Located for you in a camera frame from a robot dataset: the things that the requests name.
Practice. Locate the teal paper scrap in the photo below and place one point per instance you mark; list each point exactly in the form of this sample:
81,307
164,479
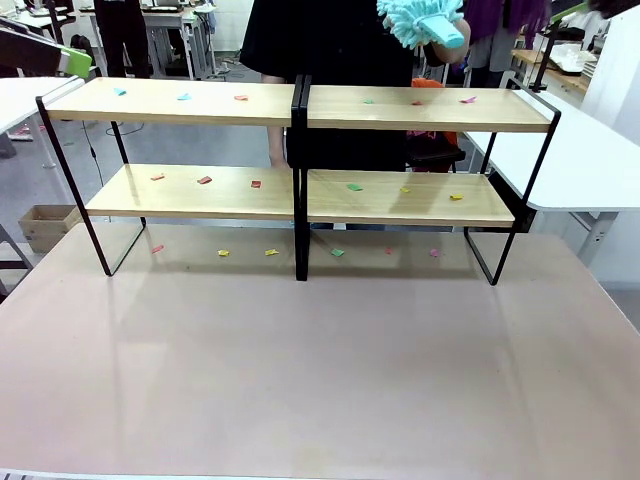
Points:
119,91
184,96

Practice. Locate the teal microfiber duster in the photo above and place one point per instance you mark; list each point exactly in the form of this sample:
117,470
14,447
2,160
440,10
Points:
425,22

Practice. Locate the person's left hand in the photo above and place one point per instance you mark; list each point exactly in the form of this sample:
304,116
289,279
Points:
452,52

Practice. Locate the stack of white trays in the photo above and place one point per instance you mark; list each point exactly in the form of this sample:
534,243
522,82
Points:
572,59

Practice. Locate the bystander in black trousers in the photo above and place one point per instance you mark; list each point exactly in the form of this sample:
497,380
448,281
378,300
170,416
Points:
120,35

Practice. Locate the white side table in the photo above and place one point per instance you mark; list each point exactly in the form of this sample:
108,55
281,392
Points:
25,100

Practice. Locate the wooden background desk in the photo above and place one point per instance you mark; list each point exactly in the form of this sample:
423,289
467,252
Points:
560,75

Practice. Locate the bystander in purple top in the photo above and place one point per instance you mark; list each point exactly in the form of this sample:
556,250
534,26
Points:
505,20

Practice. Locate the background lab desk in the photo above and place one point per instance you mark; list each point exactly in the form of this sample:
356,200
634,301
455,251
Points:
175,30

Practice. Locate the large white table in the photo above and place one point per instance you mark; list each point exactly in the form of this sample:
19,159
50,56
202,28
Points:
575,160

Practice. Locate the cardboard box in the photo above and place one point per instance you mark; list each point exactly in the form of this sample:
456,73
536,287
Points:
47,227

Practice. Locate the orange chair with black seat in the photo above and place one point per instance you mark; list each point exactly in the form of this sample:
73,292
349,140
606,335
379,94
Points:
432,140

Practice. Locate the person in black clothes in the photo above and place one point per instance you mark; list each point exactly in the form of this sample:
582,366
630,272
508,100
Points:
325,40

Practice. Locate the black clamp post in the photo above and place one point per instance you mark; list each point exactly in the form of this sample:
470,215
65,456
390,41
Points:
542,65

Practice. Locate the wooden two-tier shelf black frame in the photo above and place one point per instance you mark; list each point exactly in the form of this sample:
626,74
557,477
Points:
425,117
175,107

